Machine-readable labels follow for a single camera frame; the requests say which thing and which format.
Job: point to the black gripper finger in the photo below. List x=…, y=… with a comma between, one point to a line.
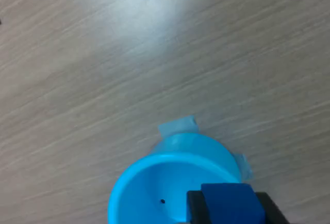
x=273, y=212
x=196, y=208

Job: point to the blue plastic cup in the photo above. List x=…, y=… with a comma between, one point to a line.
x=154, y=177

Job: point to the clear tape piece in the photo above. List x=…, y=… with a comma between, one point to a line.
x=243, y=166
x=178, y=127

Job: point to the blue cube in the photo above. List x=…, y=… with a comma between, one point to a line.
x=232, y=203

